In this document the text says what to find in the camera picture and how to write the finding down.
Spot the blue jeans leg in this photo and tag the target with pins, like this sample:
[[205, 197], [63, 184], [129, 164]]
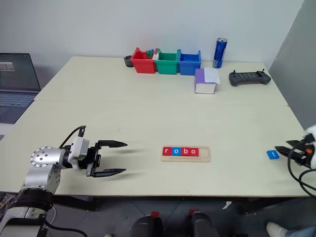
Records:
[[301, 232]]

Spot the wooden letter tray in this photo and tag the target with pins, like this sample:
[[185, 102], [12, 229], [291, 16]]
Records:
[[205, 156]]

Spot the red letter tile r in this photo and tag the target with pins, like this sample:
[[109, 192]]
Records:
[[167, 151]]

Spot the grey laptop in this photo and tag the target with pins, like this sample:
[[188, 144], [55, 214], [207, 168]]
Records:
[[17, 81]]

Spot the red tape piece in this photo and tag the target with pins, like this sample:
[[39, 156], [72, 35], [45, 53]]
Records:
[[193, 211], [155, 214]]

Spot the black round bowl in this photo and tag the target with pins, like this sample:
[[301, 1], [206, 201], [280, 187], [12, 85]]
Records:
[[127, 61]]

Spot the blue drink can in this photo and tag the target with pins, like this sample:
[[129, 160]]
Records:
[[219, 53]]

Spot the green plastic bin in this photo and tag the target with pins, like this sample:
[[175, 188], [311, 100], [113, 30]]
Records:
[[167, 66]]

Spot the white paper scrap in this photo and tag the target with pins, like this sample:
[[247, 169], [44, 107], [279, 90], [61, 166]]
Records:
[[227, 205]]

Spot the dark rounded shape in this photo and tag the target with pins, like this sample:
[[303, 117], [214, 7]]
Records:
[[202, 225], [145, 227]]

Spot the white shoe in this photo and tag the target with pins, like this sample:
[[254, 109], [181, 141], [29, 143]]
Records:
[[276, 229]]

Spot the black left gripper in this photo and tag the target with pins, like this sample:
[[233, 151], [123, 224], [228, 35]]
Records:
[[93, 159]]

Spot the blue letter t tile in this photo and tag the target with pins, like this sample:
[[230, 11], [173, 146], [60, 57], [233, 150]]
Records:
[[273, 154]]

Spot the dark grey handheld controller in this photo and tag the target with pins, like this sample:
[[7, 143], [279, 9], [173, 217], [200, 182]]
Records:
[[248, 78]]

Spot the white tissue sheet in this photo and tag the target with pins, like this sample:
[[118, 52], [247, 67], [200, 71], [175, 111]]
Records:
[[212, 75]]

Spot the green toy bricks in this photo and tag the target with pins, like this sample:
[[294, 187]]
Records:
[[149, 53]]

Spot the purple white tissue box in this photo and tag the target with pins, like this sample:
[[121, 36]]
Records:
[[201, 81]]

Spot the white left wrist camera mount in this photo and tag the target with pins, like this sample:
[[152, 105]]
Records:
[[79, 153]]

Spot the red plastic bin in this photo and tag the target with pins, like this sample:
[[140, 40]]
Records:
[[144, 64]]

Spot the blue plastic bin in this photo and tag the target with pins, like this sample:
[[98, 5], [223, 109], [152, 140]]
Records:
[[188, 67]]

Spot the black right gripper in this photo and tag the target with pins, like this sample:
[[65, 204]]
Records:
[[302, 158]]

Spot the blue letter o block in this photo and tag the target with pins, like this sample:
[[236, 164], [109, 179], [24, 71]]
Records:
[[175, 151]]

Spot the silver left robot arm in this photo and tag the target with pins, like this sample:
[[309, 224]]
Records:
[[42, 163]]

